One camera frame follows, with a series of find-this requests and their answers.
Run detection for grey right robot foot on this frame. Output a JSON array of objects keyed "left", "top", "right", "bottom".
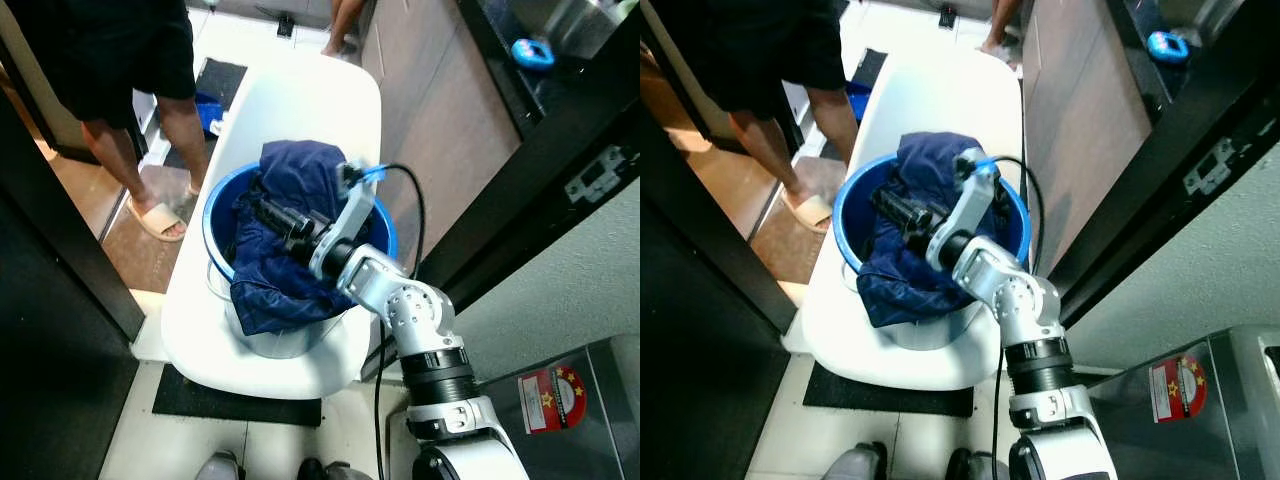
[
  {"left": 298, "top": 457, "right": 376, "bottom": 480},
  {"left": 945, "top": 447, "right": 1006, "bottom": 480}
]

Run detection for steel sink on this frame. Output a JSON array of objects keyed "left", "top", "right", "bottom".
[
  {"left": 1155, "top": 0, "right": 1251, "bottom": 31},
  {"left": 505, "top": 0, "right": 626, "bottom": 61}
]

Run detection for navy blue clothes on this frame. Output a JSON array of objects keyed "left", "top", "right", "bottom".
[
  {"left": 228, "top": 140, "right": 376, "bottom": 337},
  {"left": 855, "top": 130, "right": 1011, "bottom": 329}
]

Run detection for metal strike plate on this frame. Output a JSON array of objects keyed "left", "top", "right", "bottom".
[
  {"left": 563, "top": 145, "right": 641, "bottom": 206},
  {"left": 1183, "top": 137, "right": 1263, "bottom": 196}
]

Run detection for black door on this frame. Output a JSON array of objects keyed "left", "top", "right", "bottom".
[
  {"left": 0, "top": 90, "right": 146, "bottom": 480},
  {"left": 640, "top": 110, "right": 801, "bottom": 480}
]

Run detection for black floor mat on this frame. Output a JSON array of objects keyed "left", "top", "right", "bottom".
[
  {"left": 802, "top": 360, "right": 976, "bottom": 419},
  {"left": 152, "top": 363, "right": 323, "bottom": 428}
]

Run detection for black door frame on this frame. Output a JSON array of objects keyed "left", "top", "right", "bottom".
[
  {"left": 1045, "top": 30, "right": 1280, "bottom": 326},
  {"left": 413, "top": 20, "right": 641, "bottom": 293}
]

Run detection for grey left robot foot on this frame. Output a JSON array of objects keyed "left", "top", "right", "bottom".
[
  {"left": 822, "top": 442, "right": 891, "bottom": 480},
  {"left": 195, "top": 450, "right": 246, "bottom": 480}
]

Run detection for red washer sticker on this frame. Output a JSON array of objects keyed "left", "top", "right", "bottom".
[
  {"left": 518, "top": 365, "right": 589, "bottom": 434},
  {"left": 1148, "top": 355, "right": 1208, "bottom": 423}
]

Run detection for blue plastic bucket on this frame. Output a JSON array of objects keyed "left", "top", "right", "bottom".
[
  {"left": 832, "top": 152, "right": 1031, "bottom": 351},
  {"left": 202, "top": 162, "right": 398, "bottom": 359}
]

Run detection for bare leg of person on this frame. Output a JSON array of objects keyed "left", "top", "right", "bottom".
[
  {"left": 320, "top": 0, "right": 366, "bottom": 58},
  {"left": 980, "top": 0, "right": 1023, "bottom": 61}
]

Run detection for white plastic chair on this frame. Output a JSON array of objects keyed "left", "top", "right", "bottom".
[
  {"left": 160, "top": 50, "right": 384, "bottom": 401},
  {"left": 780, "top": 45, "right": 1026, "bottom": 393}
]

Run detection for grey robot foot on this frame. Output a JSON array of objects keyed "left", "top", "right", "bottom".
[
  {"left": 822, "top": 442, "right": 891, "bottom": 480},
  {"left": 298, "top": 457, "right": 376, "bottom": 480},
  {"left": 945, "top": 447, "right": 1006, "bottom": 480},
  {"left": 195, "top": 450, "right": 246, "bottom": 480}
]

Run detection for grey washing machine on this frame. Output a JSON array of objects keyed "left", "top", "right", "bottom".
[
  {"left": 478, "top": 333, "right": 641, "bottom": 480},
  {"left": 1085, "top": 323, "right": 1280, "bottom": 480}
]

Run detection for person in black shorts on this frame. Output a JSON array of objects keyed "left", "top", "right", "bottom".
[
  {"left": 690, "top": 0, "right": 861, "bottom": 233},
  {"left": 5, "top": 0, "right": 213, "bottom": 244}
]

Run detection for beige sandal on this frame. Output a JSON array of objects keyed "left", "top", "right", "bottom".
[
  {"left": 125, "top": 195, "right": 189, "bottom": 244},
  {"left": 780, "top": 190, "right": 834, "bottom": 233}
]

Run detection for small blue oval dish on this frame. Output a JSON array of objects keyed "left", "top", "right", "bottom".
[
  {"left": 1147, "top": 30, "right": 1191, "bottom": 64},
  {"left": 510, "top": 37, "right": 556, "bottom": 71}
]

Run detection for beige kitchen cabinet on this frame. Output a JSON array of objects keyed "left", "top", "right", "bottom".
[
  {"left": 1020, "top": 0, "right": 1156, "bottom": 276},
  {"left": 358, "top": 0, "right": 526, "bottom": 271}
]

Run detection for dark doorway mat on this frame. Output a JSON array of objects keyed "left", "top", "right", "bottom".
[
  {"left": 165, "top": 57, "right": 248, "bottom": 171},
  {"left": 820, "top": 48, "right": 889, "bottom": 161}
]

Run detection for black countertop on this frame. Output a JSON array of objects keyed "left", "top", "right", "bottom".
[
  {"left": 458, "top": 0, "right": 641, "bottom": 141},
  {"left": 1105, "top": 0, "right": 1280, "bottom": 111}
]

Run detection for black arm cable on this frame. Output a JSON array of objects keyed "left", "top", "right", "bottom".
[
  {"left": 990, "top": 155, "right": 1046, "bottom": 480},
  {"left": 372, "top": 163, "right": 428, "bottom": 480}
]

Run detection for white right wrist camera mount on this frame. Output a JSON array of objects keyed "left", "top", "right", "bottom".
[
  {"left": 925, "top": 148, "right": 1001, "bottom": 273},
  {"left": 308, "top": 158, "right": 386, "bottom": 281}
]

